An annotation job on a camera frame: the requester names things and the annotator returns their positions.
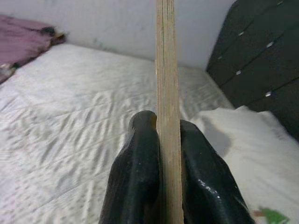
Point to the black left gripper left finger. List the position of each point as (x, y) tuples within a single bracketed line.
[(137, 163)]

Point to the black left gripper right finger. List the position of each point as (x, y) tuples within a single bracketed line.
[(205, 175)]

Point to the colourful children's board book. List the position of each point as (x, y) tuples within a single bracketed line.
[(168, 93)]

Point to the white pillow with green tree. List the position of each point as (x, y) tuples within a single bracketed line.
[(257, 151)]

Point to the beige quilted mattress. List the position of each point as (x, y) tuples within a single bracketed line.
[(70, 116)]

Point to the black tufted headboard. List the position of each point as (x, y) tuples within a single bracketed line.
[(261, 58)]

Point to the pink cartoon print blanket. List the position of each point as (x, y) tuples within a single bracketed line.
[(21, 39)]

